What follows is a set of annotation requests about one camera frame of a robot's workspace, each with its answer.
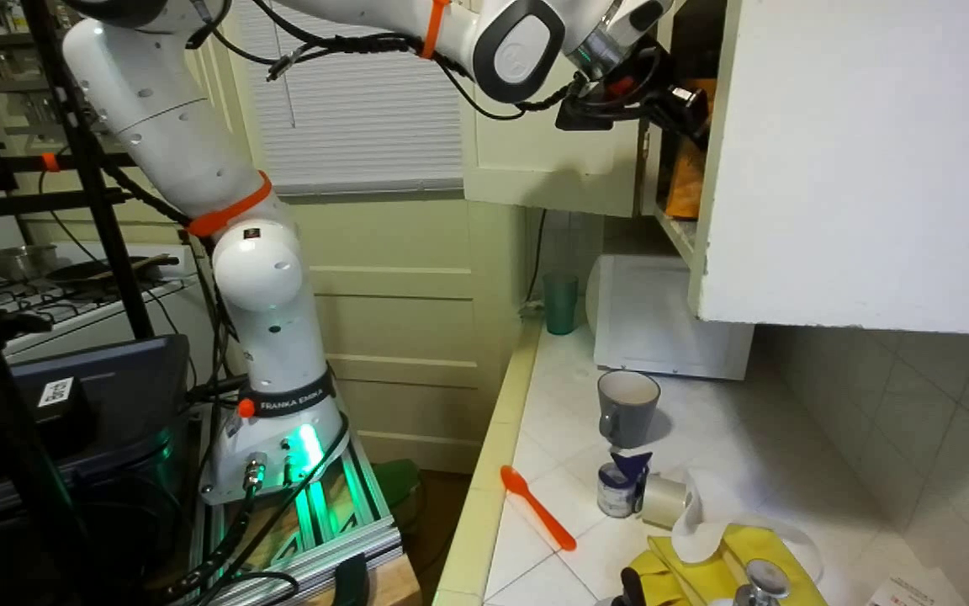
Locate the round metal lid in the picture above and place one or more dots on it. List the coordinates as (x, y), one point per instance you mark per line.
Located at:
(762, 585)

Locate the black computer case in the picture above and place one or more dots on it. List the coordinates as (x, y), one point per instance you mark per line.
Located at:
(116, 391)

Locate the white window blind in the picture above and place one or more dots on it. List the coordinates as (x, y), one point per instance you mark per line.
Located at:
(361, 124)

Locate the orange plastic spoon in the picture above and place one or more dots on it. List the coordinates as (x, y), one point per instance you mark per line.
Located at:
(540, 509)

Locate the blue white can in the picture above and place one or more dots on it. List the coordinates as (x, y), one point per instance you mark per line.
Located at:
(619, 488)

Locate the cluttered grey rack shelf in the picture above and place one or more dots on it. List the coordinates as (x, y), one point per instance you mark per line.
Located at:
(69, 298)

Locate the white plastic cup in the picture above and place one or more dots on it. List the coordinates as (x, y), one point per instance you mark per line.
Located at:
(698, 540)

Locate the green plastic bin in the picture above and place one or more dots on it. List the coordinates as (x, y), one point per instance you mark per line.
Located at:
(402, 486)

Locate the black metal rack frame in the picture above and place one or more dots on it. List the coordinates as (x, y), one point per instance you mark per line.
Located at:
(81, 145)

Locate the small black object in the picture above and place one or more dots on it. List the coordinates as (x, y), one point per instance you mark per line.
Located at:
(629, 589)

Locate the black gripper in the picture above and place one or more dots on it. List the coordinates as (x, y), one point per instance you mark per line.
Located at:
(635, 88)

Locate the clear glass bowl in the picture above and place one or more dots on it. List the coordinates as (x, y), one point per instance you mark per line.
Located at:
(808, 547)

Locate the grey mug cream inside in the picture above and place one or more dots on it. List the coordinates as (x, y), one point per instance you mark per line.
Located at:
(628, 405)

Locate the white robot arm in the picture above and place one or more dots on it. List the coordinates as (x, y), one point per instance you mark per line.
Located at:
(265, 303)

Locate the white wall cabinet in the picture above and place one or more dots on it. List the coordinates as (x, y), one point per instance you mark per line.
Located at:
(867, 156)

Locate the green glass tumbler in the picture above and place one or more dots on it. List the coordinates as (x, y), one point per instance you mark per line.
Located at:
(559, 308)

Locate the silver tape roll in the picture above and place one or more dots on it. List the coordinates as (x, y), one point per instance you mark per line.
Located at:
(667, 504)

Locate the aluminium robot base stand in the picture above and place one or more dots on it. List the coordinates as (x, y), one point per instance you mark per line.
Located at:
(338, 550)

